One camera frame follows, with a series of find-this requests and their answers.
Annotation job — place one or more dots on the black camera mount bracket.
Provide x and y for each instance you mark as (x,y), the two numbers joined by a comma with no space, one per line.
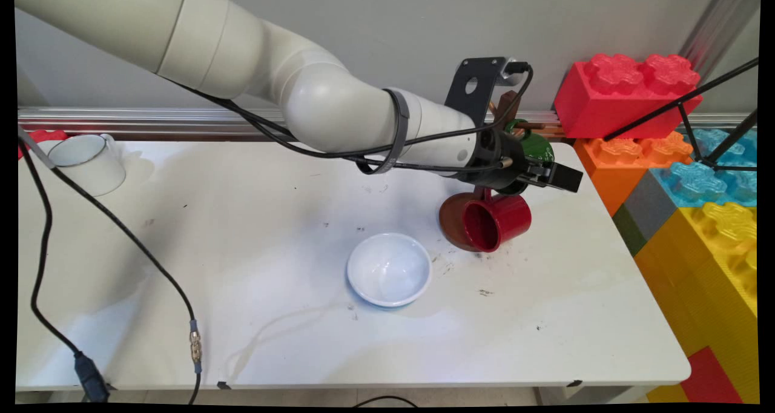
(481,101)

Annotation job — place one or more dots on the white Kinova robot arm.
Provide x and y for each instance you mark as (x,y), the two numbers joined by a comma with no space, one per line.
(327,110)

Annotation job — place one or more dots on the orange studded toy brick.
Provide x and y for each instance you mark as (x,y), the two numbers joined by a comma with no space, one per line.
(611,171)

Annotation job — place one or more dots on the red enamel mug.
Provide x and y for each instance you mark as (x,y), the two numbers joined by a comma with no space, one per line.
(508,216)

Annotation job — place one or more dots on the blue studded toy brick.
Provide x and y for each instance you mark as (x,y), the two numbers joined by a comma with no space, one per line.
(696,183)

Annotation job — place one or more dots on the black tripod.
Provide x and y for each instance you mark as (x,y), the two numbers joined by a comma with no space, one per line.
(679,103)

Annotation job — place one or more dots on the yellow studded toy brick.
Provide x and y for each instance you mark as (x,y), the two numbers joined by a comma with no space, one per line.
(708,267)

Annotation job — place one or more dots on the dark green toy block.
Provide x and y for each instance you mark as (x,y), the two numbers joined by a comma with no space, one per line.
(628,231)

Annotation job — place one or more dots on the large red studded brick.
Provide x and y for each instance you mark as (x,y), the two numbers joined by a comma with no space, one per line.
(611,98)

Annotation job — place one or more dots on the aluminium rail along wall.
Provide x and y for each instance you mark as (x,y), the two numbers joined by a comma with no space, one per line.
(121,122)

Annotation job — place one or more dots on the grey toy block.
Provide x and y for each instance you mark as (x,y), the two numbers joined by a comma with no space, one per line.
(651,207)

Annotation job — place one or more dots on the green enamel mug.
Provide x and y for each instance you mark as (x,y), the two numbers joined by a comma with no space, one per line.
(536,146)

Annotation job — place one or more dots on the white enamel mug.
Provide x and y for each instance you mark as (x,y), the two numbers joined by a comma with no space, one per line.
(91,171)

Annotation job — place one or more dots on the brown wooden mug tree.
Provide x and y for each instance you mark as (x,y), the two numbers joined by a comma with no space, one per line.
(451,219)

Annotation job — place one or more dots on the white bowl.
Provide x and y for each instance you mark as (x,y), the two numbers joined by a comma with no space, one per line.
(389,270)

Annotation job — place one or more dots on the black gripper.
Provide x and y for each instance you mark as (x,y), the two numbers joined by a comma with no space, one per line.
(493,158)

